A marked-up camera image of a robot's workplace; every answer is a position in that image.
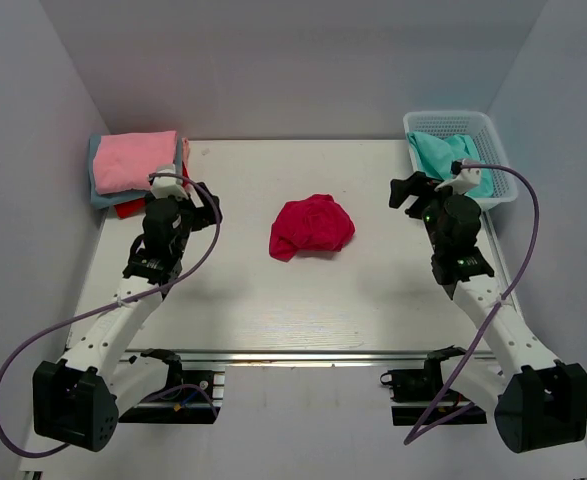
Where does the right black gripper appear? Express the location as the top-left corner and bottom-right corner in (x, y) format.
(390, 171), (466, 253)

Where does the crimson red t shirt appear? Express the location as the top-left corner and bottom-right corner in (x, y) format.
(269, 194), (356, 262)

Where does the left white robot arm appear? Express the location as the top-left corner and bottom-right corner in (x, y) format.
(32, 173), (222, 452)

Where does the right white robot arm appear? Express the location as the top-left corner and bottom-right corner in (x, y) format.
(380, 163), (587, 453)

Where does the teal crumpled t shirt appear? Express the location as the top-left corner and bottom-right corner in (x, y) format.
(407, 131), (482, 180)

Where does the peach folded t shirt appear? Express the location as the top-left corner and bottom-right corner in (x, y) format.
(181, 137), (190, 165)

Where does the white plastic basket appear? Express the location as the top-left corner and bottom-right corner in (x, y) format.
(403, 110), (518, 211)

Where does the grey-blue folded t shirt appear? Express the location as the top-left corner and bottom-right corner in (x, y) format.
(87, 133), (182, 209)

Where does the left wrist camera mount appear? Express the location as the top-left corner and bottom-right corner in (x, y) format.
(149, 164), (189, 200)

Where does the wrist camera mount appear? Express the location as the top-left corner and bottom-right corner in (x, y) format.
(435, 158), (485, 195)
(149, 164), (189, 200)

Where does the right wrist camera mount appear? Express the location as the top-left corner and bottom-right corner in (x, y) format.
(435, 158), (485, 195)

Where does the aluminium table edge rail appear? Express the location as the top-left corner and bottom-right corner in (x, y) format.
(62, 349), (499, 369)

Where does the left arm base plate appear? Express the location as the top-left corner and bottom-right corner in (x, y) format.
(116, 350), (225, 425)

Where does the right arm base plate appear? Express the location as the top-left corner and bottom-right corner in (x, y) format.
(379, 346), (487, 427)

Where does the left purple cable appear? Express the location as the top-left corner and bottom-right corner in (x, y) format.
(0, 173), (223, 459)

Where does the purple cable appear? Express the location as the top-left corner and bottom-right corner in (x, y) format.
(403, 159), (542, 446)
(0, 173), (223, 459)

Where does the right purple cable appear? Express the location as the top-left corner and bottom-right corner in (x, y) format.
(403, 159), (542, 446)

